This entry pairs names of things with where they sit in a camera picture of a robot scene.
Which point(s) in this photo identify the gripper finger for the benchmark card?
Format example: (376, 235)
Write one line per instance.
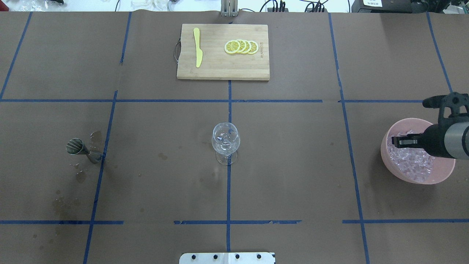
(407, 141)

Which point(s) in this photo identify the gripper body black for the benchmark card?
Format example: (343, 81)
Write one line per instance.
(434, 141)

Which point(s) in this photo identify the clear ice cubes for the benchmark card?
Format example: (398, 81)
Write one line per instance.
(414, 164)

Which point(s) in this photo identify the steel jigger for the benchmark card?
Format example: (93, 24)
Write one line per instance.
(76, 146)

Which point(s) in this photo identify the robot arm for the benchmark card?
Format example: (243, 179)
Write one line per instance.
(456, 140)

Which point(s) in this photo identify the wine glass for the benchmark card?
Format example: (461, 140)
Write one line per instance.
(225, 141)

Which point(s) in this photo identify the pink bowl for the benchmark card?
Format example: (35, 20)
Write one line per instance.
(443, 166)

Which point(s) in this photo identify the lemon slices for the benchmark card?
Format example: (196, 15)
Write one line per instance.
(243, 47)

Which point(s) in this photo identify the wooden cutting board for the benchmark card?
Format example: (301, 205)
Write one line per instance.
(216, 63)

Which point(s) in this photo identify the yellow plastic knife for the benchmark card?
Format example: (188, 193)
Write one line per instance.
(199, 52)

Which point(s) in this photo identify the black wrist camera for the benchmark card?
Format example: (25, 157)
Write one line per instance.
(453, 108)

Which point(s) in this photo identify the aluminium frame post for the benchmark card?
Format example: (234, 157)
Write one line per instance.
(229, 8)

